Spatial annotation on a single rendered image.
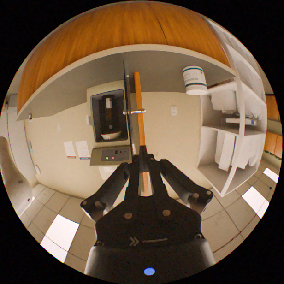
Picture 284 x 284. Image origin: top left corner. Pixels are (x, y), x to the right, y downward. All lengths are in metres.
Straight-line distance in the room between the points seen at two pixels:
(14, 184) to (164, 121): 1.23
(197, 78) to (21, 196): 0.85
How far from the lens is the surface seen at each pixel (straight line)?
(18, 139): 3.26
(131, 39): 0.52
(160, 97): 1.09
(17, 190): 0.39
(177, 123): 1.14
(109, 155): 0.63
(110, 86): 0.69
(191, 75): 0.55
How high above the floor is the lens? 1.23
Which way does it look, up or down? 16 degrees up
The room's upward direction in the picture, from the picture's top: 175 degrees clockwise
